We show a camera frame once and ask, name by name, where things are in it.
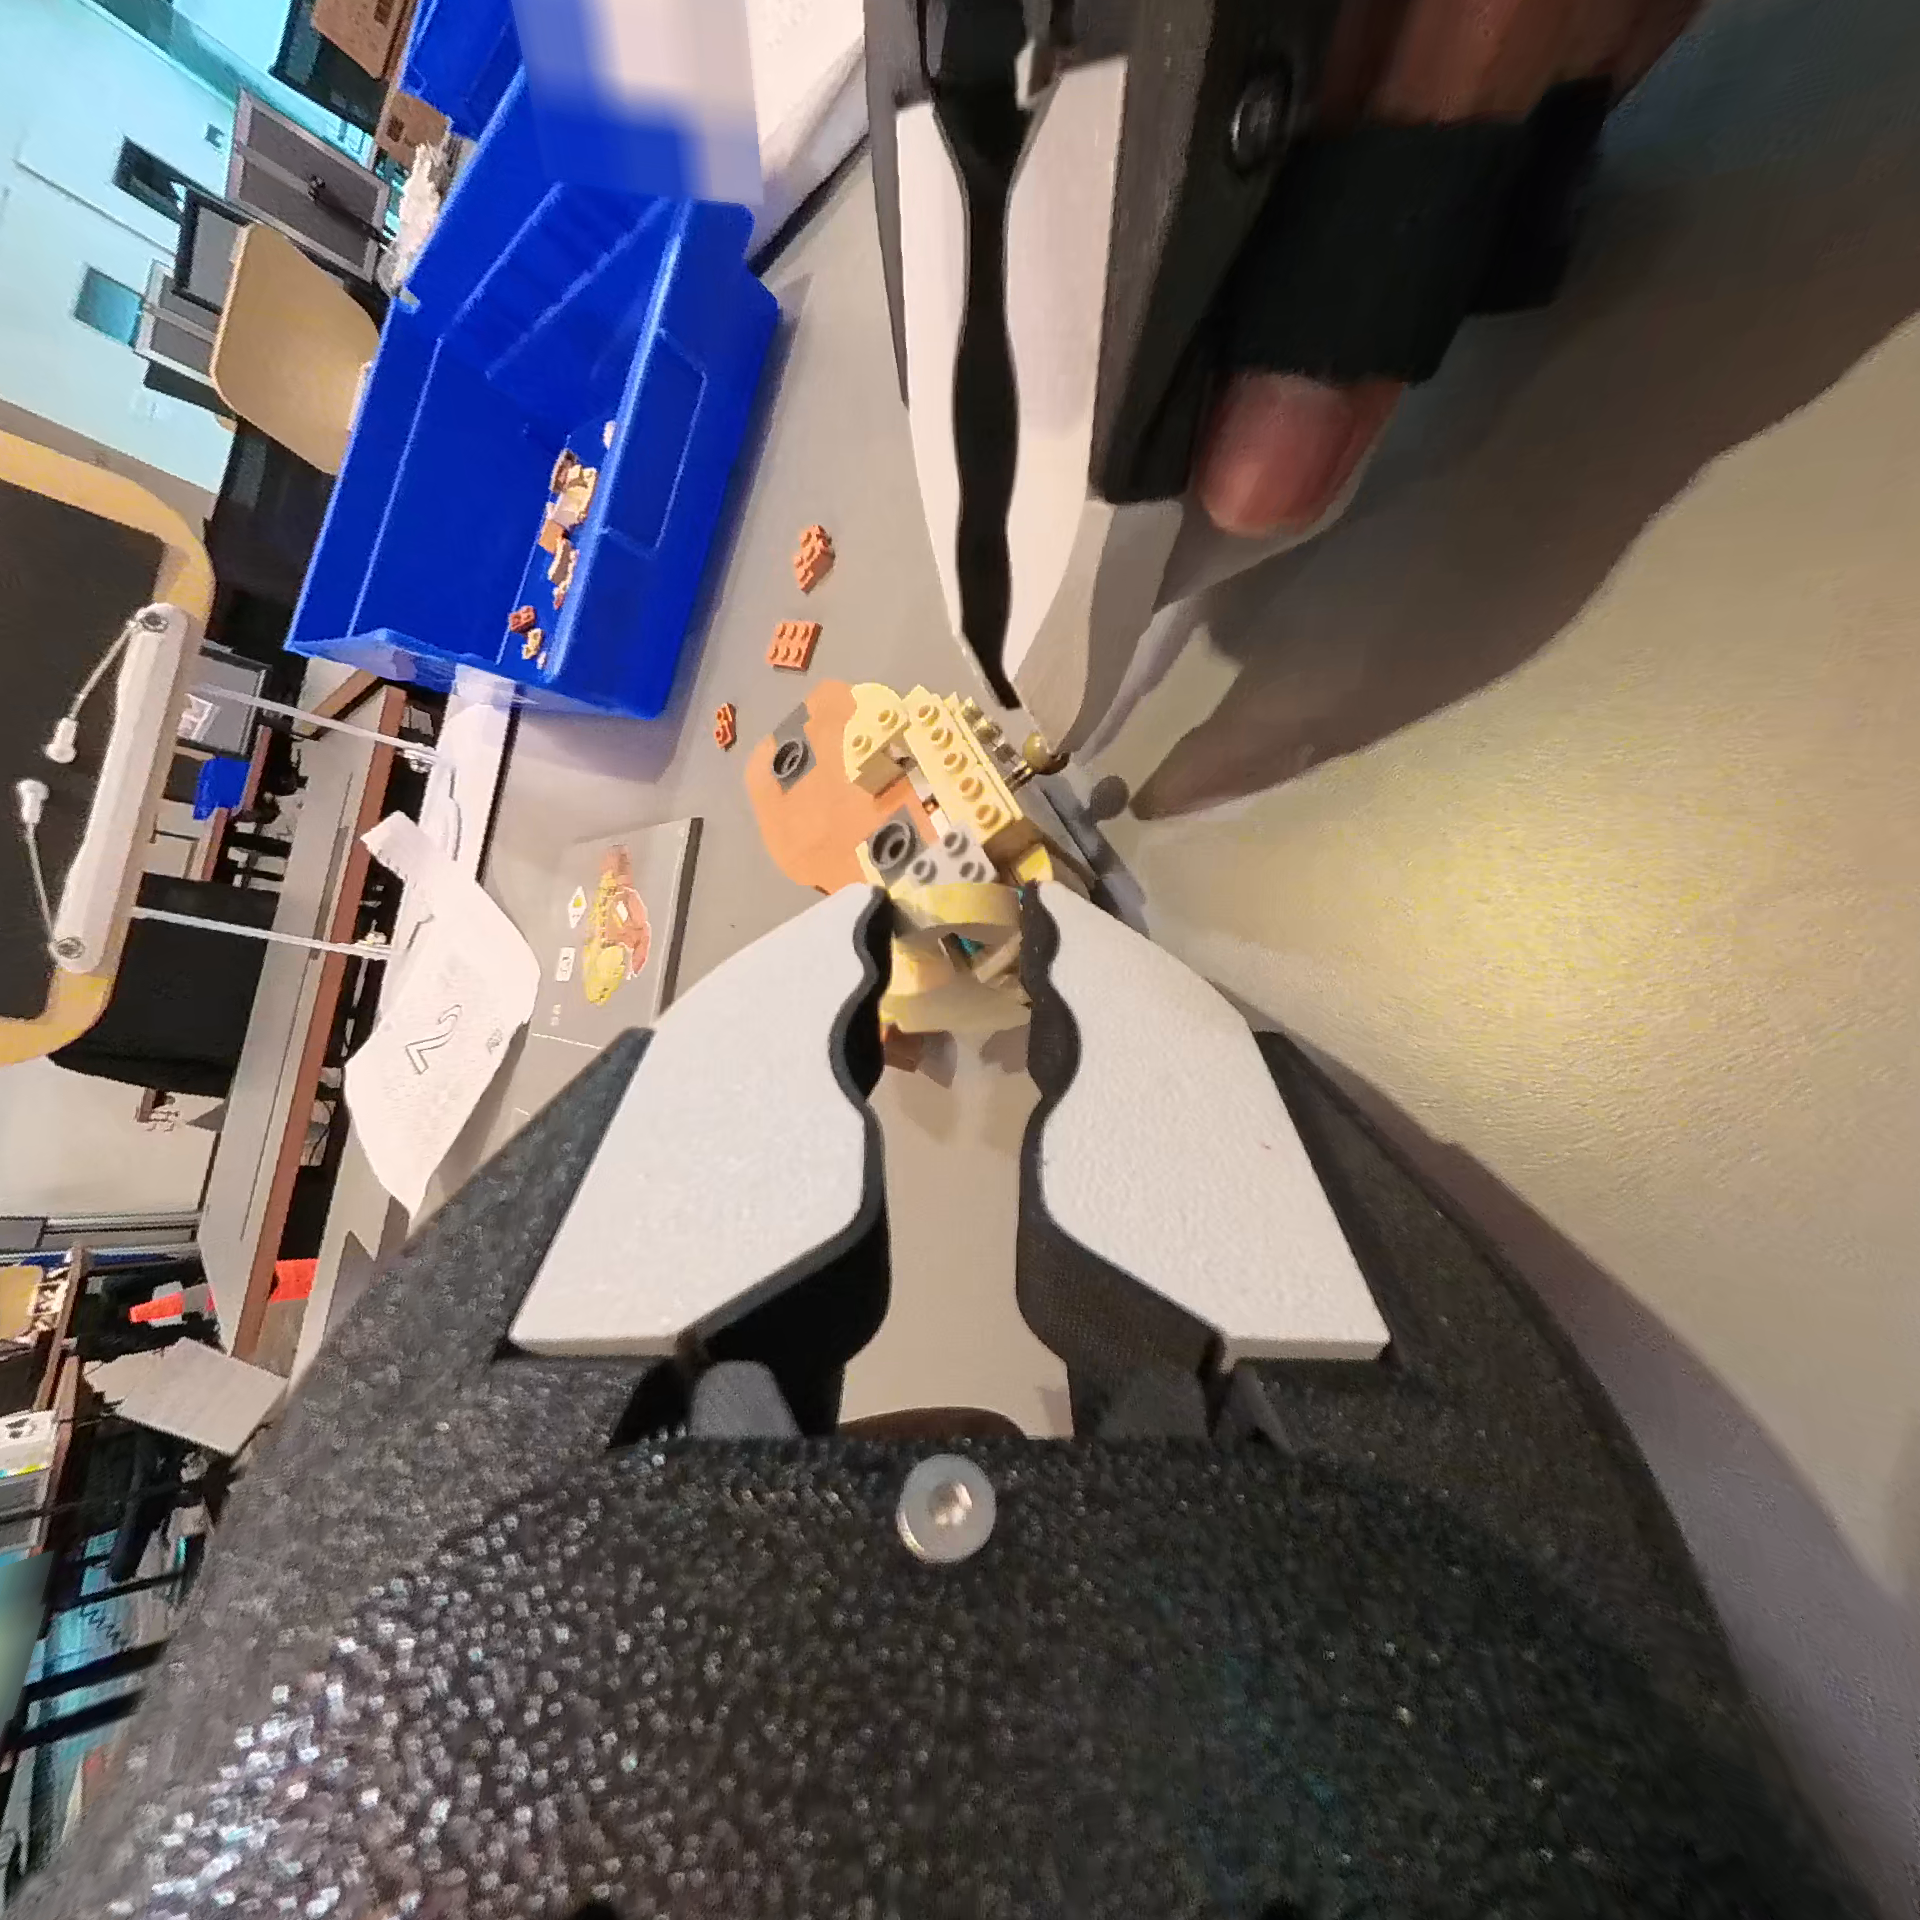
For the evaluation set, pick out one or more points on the grey desk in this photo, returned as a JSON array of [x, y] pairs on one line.
[[1502, 898]]

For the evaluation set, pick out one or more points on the grey instruction booklet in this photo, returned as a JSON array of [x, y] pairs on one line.
[[661, 958]]

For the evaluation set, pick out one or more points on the paper sheet marked 2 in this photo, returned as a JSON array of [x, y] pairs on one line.
[[436, 1036]]

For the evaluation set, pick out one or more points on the blue plastic bin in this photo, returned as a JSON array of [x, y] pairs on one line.
[[452, 492], [459, 58]]

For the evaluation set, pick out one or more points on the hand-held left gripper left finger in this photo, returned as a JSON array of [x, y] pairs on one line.
[[702, 1154]]

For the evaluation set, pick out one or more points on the reddish brown square brick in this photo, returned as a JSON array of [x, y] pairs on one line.
[[816, 553]]

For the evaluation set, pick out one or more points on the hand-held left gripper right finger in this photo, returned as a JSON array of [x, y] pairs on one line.
[[1198, 1169]]

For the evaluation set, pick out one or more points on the tan and brown brick model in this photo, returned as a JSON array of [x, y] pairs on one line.
[[816, 815]]

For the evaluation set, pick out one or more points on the pile of loose bricks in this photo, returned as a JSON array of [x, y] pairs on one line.
[[565, 526]]

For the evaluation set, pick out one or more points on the reddish brown flat plate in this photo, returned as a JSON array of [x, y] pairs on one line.
[[794, 640]]

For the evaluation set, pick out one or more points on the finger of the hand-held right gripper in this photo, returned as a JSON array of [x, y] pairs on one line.
[[1065, 297], [931, 297]]

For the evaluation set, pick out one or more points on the tan chair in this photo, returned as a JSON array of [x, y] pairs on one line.
[[296, 346]]

